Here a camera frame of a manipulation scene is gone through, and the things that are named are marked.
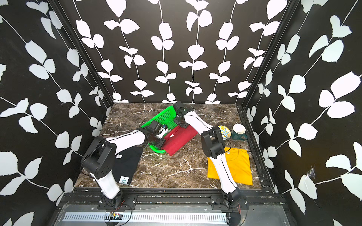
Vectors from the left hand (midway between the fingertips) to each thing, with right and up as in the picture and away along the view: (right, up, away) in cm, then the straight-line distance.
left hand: (162, 140), depth 94 cm
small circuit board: (-21, -35, -24) cm, 47 cm away
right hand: (+9, +14, +7) cm, 18 cm away
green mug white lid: (+51, +6, -3) cm, 51 cm away
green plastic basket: (+1, +14, +14) cm, 20 cm away
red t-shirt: (+10, +2, -5) cm, 12 cm away
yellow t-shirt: (+49, -13, -7) cm, 51 cm away
